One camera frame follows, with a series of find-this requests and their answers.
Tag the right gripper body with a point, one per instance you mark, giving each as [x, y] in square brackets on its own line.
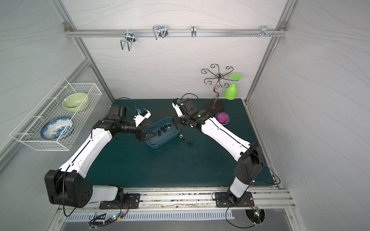
[180, 121]

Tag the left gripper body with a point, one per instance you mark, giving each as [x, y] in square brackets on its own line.
[139, 132]

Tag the blue plastic storage box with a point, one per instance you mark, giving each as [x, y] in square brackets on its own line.
[165, 137]

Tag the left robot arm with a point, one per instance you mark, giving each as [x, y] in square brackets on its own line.
[67, 186]

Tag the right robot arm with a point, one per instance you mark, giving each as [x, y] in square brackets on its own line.
[245, 154]

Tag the green table mat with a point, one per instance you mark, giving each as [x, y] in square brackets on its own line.
[128, 163]

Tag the dark metal jewelry stand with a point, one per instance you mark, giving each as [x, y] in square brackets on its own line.
[218, 81]

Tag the purple ball in bowl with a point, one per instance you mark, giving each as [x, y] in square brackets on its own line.
[223, 118]

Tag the green plastic goblet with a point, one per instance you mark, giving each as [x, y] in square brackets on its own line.
[231, 91]

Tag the green ceramic bowl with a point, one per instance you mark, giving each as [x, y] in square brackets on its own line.
[77, 102]

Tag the blue white patterned bowl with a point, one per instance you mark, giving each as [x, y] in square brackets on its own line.
[58, 128]

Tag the small metal hook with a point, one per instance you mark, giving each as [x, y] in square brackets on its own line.
[193, 31]

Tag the metal hook centre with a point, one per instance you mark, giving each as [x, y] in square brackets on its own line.
[160, 31]

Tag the metal double hook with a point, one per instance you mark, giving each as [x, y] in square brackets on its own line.
[129, 39]

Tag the metal hook right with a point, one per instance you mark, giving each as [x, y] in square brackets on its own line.
[263, 33]

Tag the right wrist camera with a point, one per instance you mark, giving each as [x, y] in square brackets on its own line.
[176, 105]

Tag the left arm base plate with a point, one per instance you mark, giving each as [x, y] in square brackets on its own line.
[127, 201]

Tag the white wire basket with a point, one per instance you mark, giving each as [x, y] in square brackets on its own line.
[49, 108]

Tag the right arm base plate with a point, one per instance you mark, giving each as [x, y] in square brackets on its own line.
[225, 199]

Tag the aluminium front rail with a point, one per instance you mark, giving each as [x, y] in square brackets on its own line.
[200, 198]

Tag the aluminium rail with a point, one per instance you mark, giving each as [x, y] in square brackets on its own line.
[172, 33]
[200, 198]

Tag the aluminium top rail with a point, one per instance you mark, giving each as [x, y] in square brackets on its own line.
[172, 33]

